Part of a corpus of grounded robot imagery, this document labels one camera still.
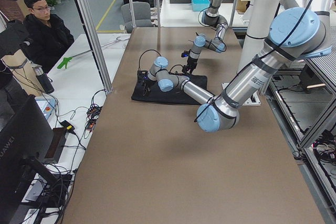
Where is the aluminium cage frame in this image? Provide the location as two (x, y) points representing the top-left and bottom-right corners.
(74, 0), (161, 94)

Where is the seated man black coat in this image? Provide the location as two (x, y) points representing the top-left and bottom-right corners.
(23, 0), (75, 73)

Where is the green handled reacher tool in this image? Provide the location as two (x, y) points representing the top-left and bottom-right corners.
(57, 36), (131, 70)

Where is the grey steel water bottle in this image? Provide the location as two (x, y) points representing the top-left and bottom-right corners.
(33, 65), (55, 94)

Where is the blue grey teach pendant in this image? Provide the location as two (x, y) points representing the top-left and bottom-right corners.
(35, 97), (56, 120)

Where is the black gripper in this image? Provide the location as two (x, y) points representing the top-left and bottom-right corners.
(142, 77), (154, 95)
(185, 57), (198, 73)

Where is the black printed t-shirt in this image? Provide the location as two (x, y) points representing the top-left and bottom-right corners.
(131, 81), (200, 105)

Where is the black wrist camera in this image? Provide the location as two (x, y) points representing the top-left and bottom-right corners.
(137, 70), (148, 82)
(181, 50), (190, 58)

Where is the black power strip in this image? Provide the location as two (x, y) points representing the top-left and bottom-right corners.
(85, 104), (102, 132)

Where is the black computer monitor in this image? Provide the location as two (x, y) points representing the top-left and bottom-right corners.
(1, 95), (57, 223)

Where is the blue plastic tray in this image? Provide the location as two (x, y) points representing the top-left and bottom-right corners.
(191, 0), (210, 12)

